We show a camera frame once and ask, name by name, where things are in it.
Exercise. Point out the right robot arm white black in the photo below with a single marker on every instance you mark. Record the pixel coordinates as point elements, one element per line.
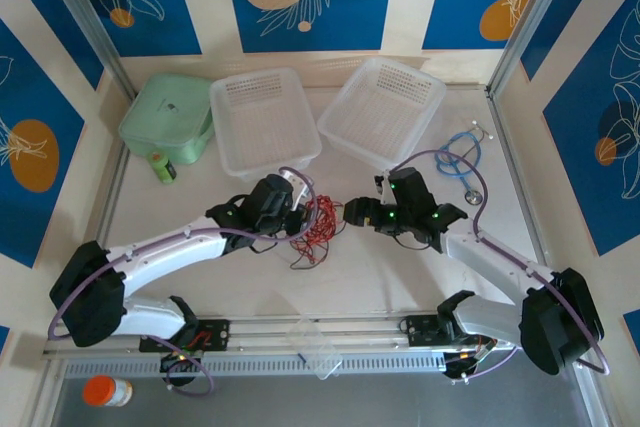
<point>480,252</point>

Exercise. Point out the green plastic lidded container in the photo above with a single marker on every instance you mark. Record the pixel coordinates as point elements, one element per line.
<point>165,112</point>

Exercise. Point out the aluminium frame post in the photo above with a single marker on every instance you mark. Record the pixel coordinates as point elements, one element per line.
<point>539,12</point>
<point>84,12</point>

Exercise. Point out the small green bottle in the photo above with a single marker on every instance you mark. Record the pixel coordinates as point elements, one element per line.
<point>162,167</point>

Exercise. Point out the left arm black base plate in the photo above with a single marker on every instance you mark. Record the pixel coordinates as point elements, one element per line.
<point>220,334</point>

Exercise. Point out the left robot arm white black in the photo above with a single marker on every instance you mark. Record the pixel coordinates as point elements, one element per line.
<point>165,252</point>

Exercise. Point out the aluminium table side rail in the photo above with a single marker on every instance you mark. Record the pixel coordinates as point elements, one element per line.
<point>515,162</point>
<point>112,197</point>

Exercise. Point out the orange lid bottle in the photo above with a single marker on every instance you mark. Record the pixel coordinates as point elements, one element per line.
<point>100,391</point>

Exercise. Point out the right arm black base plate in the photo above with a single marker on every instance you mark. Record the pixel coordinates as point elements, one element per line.
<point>417,329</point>

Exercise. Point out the white perforated plastic basket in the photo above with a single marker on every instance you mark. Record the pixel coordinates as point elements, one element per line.
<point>265,117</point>
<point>380,107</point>

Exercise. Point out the aluminium mounting rail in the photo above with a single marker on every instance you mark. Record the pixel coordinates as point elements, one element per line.
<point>260,334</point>

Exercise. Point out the blue stethoscope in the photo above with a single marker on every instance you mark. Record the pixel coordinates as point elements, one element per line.
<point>472,197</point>

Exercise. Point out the clear plastic box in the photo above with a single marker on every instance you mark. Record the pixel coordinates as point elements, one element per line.
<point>315,347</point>

